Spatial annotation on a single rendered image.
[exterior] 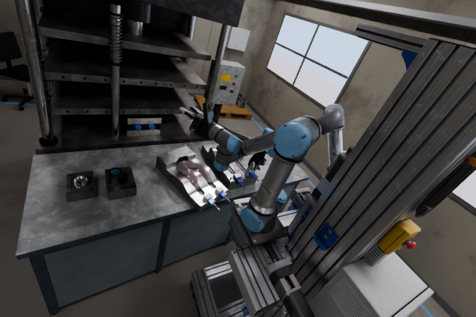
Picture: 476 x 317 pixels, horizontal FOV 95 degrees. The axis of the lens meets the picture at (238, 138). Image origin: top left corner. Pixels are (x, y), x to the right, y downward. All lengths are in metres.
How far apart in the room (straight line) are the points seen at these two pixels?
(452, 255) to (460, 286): 0.28
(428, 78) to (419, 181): 0.31
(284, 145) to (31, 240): 1.22
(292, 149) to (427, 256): 2.75
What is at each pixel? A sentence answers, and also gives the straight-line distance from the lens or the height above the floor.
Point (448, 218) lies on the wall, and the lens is 3.15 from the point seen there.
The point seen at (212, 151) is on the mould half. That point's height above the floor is 0.93.
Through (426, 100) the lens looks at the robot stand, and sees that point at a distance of 0.87.
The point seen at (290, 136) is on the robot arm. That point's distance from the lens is 0.73.
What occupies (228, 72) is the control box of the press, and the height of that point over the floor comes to 1.40.
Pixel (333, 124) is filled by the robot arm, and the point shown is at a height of 1.56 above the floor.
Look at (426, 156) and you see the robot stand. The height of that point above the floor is 1.74.
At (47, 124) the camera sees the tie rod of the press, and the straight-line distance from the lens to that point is 1.90.
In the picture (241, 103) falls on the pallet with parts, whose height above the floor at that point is 0.24.
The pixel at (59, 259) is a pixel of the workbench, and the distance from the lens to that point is 1.61.
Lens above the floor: 1.95
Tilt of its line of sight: 30 degrees down
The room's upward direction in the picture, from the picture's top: 19 degrees clockwise
